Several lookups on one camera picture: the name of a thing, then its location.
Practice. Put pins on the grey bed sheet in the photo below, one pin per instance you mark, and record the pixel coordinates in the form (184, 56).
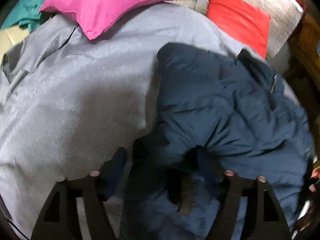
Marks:
(75, 92)

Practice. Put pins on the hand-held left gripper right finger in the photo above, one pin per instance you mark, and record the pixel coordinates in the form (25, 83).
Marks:
(232, 187)

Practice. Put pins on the cream leather sofa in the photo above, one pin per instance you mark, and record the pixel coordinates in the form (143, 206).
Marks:
(10, 38)

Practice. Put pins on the pink pillow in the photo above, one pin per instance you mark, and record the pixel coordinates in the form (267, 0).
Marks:
(105, 2)

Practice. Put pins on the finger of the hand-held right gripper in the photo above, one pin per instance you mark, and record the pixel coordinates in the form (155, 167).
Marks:
(313, 186)

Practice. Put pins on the red pillow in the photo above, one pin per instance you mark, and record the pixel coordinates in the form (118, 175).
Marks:
(237, 17)

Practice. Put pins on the teal garment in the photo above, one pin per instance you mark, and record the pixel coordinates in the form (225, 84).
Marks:
(22, 10)

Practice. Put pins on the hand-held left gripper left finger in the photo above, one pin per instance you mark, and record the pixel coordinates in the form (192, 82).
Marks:
(115, 175)

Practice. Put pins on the navy blue puffer jacket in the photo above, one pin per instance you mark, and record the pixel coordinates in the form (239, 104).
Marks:
(225, 110)

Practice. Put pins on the silver foil insulation board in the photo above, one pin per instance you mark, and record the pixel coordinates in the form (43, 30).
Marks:
(275, 2)

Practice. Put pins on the wooden side table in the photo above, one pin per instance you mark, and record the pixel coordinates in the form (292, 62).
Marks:
(310, 45)

